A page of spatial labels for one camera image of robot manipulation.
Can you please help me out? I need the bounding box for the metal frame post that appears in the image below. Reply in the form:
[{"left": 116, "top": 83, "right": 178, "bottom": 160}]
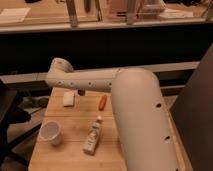
[
  {"left": 66, "top": 0, "right": 78, "bottom": 27},
  {"left": 126, "top": 0, "right": 136, "bottom": 25}
]

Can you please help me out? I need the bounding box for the white paper sheet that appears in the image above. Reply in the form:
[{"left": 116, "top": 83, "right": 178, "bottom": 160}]
[{"left": 0, "top": 8, "right": 30, "bottom": 24}]

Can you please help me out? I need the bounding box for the white paper cup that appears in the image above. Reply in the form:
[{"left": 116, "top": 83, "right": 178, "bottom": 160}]
[{"left": 39, "top": 121, "right": 62, "bottom": 146}]

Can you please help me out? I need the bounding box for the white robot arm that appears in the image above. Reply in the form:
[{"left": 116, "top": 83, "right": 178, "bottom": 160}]
[{"left": 46, "top": 58, "right": 180, "bottom": 171}]

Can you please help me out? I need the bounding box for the orange carrot toy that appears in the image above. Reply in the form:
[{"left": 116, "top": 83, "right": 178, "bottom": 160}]
[{"left": 98, "top": 95, "right": 107, "bottom": 111}]

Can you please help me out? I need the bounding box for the black eraser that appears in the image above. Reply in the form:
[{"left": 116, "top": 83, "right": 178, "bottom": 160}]
[{"left": 77, "top": 90, "right": 86, "bottom": 96}]

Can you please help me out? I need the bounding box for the white sponge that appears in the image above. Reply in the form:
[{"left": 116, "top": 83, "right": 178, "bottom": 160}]
[{"left": 63, "top": 91, "right": 75, "bottom": 107}]

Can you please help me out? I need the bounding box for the white plastic bottle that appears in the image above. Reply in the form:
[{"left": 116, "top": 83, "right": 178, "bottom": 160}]
[{"left": 83, "top": 116, "right": 102, "bottom": 155}]

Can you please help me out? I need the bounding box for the black office chair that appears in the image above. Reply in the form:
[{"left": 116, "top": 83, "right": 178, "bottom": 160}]
[{"left": 0, "top": 79, "right": 41, "bottom": 167}]

